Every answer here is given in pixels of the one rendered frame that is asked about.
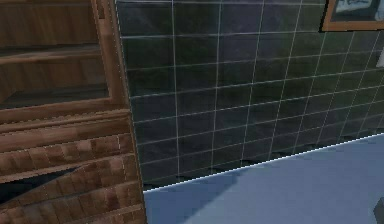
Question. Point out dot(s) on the brown wooden shelf cabinet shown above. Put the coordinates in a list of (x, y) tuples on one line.
[(63, 140)]

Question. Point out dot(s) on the wood framed wall picture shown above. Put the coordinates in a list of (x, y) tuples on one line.
[(356, 15)]

